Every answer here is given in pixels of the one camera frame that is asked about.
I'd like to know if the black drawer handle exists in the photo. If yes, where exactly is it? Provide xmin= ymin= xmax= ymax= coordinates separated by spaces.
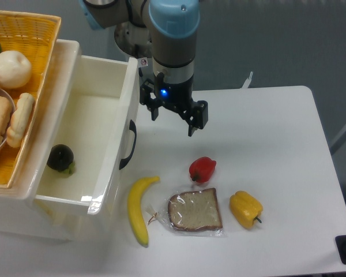
xmin=118 ymin=119 xmax=137 ymax=170

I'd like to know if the yellow wicker basket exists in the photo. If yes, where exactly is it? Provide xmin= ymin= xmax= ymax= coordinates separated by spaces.
xmin=0 ymin=10 xmax=61 ymax=189

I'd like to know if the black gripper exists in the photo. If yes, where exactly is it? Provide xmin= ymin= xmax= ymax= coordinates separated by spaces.
xmin=140 ymin=61 xmax=208 ymax=137

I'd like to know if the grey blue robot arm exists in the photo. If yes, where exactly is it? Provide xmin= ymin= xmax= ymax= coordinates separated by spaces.
xmin=79 ymin=1 xmax=208 ymax=136

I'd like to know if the white onion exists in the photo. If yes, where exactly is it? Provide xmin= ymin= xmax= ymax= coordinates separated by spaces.
xmin=0 ymin=50 xmax=32 ymax=89

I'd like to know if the bread slice in plastic bag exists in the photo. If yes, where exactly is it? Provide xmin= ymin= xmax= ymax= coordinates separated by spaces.
xmin=146 ymin=188 xmax=223 ymax=237

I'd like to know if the white plate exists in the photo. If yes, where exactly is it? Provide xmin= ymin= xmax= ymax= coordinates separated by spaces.
xmin=0 ymin=84 xmax=16 ymax=161

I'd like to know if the yellow bell pepper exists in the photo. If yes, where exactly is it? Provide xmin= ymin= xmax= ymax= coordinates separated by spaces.
xmin=230 ymin=190 xmax=263 ymax=229

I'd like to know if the long bread loaf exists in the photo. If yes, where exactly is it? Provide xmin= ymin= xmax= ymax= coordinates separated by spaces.
xmin=6 ymin=93 xmax=35 ymax=148

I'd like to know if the red bell pepper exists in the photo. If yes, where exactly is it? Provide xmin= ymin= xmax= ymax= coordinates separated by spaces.
xmin=189 ymin=156 xmax=217 ymax=184

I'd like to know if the white drawer cabinet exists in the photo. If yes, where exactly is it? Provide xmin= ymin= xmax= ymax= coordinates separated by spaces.
xmin=0 ymin=40 xmax=114 ymax=240

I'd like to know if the white top drawer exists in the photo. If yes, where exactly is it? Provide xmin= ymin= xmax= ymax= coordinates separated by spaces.
xmin=35 ymin=55 xmax=139 ymax=216

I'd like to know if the dark purple eggplant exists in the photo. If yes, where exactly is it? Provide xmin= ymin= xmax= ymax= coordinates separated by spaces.
xmin=47 ymin=144 xmax=75 ymax=175

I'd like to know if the yellow banana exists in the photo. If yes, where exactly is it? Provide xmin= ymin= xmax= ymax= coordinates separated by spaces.
xmin=127 ymin=176 xmax=160 ymax=247

